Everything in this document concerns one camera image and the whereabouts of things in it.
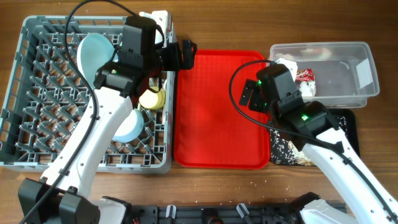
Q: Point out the white tissue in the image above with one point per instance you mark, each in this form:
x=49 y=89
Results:
x=308 y=89

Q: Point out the red snack wrapper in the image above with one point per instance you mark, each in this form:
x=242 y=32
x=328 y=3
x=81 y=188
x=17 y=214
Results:
x=305 y=75

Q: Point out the grey dishwasher rack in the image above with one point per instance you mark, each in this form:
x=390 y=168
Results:
x=45 y=100

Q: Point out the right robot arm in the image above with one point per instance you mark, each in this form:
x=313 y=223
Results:
x=315 y=132

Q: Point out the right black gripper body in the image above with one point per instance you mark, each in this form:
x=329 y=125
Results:
x=256 y=102

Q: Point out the clear plastic bin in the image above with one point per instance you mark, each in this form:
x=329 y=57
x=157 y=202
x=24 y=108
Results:
x=345 y=72

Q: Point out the black waste tray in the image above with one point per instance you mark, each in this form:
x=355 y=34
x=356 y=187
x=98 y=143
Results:
x=347 y=122

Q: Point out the light blue plate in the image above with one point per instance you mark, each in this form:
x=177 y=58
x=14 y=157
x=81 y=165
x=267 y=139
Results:
x=93 y=52

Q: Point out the food scraps and rice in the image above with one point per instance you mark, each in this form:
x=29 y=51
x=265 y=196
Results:
x=284 y=152

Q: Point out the yellow plastic cup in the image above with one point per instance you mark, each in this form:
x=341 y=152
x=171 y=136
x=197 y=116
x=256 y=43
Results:
x=154 y=99

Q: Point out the red plastic tray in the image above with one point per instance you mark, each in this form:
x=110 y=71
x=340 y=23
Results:
x=208 y=131

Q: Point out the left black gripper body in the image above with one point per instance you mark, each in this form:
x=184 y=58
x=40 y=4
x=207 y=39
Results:
x=168 y=58

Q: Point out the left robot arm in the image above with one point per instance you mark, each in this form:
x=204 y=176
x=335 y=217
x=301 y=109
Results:
x=118 y=77

